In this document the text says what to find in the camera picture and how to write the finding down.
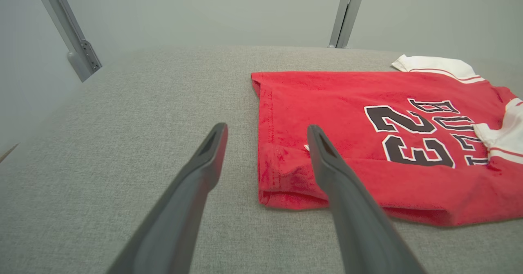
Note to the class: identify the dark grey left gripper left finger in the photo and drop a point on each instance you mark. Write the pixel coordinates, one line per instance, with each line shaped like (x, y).
(179, 216)

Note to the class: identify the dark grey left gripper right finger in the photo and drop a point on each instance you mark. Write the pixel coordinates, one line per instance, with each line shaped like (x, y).
(359, 225)

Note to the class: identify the red white basketball jersey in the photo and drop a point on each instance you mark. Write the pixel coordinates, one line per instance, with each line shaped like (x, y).
(327, 102)

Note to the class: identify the grey double partition post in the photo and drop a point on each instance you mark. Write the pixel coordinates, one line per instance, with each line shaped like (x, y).
(347, 12)

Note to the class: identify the grey slanted partition frame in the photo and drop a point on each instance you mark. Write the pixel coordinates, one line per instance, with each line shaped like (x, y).
(67, 24)

